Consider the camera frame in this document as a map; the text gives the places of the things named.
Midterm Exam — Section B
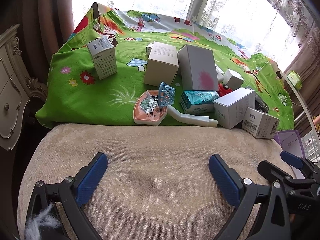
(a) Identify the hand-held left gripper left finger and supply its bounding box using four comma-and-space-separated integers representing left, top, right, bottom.
25, 152, 108, 240

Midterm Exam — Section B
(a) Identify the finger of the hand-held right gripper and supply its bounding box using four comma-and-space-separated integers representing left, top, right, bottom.
280, 151, 320, 181
257, 160, 311, 198

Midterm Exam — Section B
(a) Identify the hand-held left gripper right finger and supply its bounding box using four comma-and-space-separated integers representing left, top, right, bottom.
209, 154, 290, 240

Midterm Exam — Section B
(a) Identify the red toy car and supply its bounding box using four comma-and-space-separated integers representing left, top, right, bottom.
217, 82, 234, 97

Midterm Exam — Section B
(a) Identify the beige cardboard box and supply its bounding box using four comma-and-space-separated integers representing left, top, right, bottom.
143, 41, 179, 87

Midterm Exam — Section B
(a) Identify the purple paper bag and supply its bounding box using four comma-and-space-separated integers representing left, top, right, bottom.
274, 129, 307, 159

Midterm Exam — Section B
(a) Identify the white barcode medicine box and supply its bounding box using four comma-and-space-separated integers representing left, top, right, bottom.
87, 36, 118, 80
242, 107, 280, 139

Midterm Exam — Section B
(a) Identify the black box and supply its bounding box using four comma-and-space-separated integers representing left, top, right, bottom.
254, 97, 270, 114

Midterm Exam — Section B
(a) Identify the beige upholstered ottoman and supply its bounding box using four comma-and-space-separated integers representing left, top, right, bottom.
17, 124, 300, 240

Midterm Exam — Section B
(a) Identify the white fluffy tuft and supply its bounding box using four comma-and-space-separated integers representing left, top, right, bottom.
25, 201, 62, 240

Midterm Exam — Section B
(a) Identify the white box with printed icons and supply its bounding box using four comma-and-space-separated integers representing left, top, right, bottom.
213, 87, 256, 130

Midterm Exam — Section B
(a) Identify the green cartoon printed blanket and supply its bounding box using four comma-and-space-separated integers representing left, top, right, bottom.
35, 2, 295, 133

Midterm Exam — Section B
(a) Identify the green tissue box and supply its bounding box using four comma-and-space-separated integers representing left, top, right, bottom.
286, 70, 302, 90

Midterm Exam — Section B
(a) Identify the teal tissue packet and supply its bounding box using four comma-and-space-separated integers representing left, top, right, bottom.
180, 90, 220, 114

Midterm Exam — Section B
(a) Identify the toy basketball hoop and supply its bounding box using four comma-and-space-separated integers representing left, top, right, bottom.
133, 82, 218, 128

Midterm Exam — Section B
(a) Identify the pinkish brown curtain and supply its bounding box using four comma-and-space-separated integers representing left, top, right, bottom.
285, 25, 320, 135

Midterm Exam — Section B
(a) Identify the ornate white nightstand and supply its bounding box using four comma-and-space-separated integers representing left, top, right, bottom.
0, 24, 48, 152

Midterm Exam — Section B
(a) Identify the large white box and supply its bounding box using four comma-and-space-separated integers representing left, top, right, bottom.
177, 44, 219, 92

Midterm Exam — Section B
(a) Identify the grey window post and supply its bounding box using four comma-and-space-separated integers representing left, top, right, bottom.
186, 0, 218, 27

